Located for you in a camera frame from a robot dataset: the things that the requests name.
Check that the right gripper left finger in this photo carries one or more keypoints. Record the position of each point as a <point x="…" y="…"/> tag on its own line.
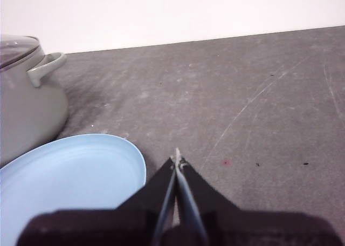
<point x="107" y="227"/>

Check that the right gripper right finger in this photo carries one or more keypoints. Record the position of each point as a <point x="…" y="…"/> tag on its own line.
<point x="256" y="229"/>

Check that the glass lid with green knob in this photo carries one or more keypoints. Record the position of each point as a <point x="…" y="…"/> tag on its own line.
<point x="13" y="50"/>

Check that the light blue round plate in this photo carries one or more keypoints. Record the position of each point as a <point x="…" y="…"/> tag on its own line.
<point x="67" y="173"/>

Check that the sage green electric steamer pot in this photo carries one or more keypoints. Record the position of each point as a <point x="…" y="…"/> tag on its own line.
<point x="29" y="113"/>

